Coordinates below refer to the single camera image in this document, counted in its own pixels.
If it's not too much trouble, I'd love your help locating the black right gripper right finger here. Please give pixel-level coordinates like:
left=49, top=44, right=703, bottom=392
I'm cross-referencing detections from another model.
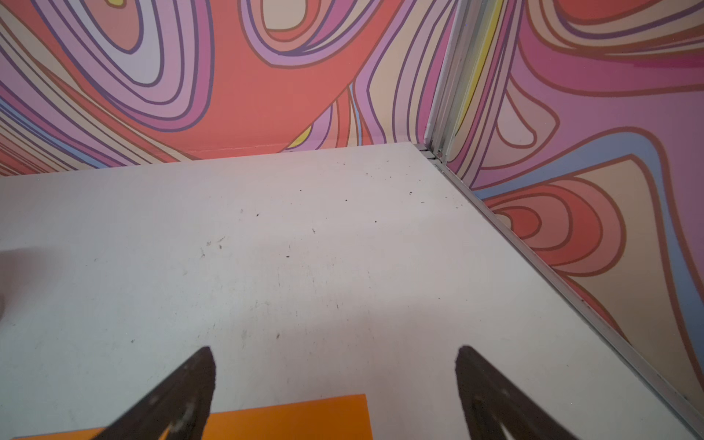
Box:
left=455, top=346, right=575, bottom=439

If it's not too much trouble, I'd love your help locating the orange paper sheet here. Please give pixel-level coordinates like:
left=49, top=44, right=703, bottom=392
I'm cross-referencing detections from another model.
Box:
left=13, top=393, right=374, bottom=440

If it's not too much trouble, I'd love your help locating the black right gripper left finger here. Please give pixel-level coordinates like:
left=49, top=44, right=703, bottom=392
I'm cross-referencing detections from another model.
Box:
left=95, top=346, right=216, bottom=439

